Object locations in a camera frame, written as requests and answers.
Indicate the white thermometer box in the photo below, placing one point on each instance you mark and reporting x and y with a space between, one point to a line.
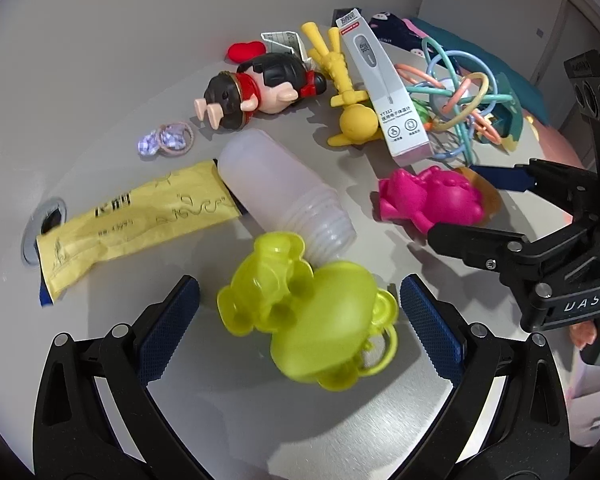
403 131

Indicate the translucent plastic bottle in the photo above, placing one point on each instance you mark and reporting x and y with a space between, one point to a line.
282 194

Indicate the small folded paper leaflet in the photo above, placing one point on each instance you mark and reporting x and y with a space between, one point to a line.
286 41

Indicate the navy patterned blanket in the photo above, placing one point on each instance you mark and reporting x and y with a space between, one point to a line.
408 34

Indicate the cartoon boy doll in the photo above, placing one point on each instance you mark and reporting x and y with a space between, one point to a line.
267 84

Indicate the yellow-green translucent toy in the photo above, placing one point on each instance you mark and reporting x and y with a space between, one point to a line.
329 326

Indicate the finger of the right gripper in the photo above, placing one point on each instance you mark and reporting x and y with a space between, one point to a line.
536 175
480 248

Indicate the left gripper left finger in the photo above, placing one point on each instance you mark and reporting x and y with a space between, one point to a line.
95 417

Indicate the teal pillow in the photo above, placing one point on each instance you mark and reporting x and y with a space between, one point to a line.
530 98

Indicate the magenta plastic toy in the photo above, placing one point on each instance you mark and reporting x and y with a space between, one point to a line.
433 196

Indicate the yellow paper packet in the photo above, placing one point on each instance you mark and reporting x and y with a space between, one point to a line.
181 202

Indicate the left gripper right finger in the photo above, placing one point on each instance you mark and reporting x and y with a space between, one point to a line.
528 437

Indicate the person's right hand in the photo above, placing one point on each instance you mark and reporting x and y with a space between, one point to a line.
582 334

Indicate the pink blanket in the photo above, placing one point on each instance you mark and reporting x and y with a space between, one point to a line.
554 145

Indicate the silver cable grommet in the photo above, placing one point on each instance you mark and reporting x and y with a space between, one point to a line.
45 217

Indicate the colourful loop rattle toy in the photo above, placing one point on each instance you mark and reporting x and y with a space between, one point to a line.
460 96

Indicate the red heart plush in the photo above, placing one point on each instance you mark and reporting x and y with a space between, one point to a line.
241 52

